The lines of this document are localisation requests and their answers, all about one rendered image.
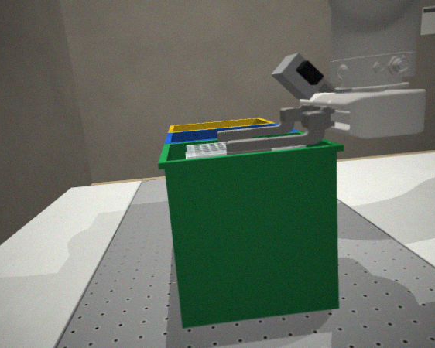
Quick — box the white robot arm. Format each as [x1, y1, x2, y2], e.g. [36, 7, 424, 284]
[271, 0, 420, 100]

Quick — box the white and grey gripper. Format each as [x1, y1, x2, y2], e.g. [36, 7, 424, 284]
[217, 82, 426, 155]

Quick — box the yellow recycle bin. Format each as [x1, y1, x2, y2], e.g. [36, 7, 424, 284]
[168, 118, 274, 133]

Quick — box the green bin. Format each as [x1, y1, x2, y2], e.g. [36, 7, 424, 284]
[158, 138, 344, 329]

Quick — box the blue bin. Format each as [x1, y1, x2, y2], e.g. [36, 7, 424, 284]
[165, 123, 278, 144]

